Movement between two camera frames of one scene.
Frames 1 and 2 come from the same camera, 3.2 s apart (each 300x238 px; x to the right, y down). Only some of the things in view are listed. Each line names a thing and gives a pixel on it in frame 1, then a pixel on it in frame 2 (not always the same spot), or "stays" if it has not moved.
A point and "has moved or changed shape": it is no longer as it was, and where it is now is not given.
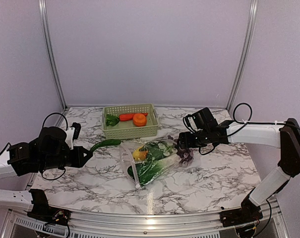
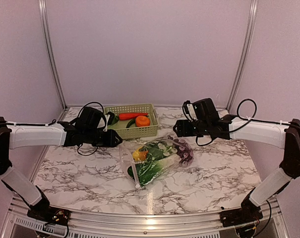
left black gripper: x=79 y=161 to x=111 y=141
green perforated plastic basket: x=127 y=129 stays
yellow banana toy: x=141 y=155 stays
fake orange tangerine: x=139 y=119 has moved or changed shape
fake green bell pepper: x=130 y=172 stays
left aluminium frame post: x=42 y=5 stays
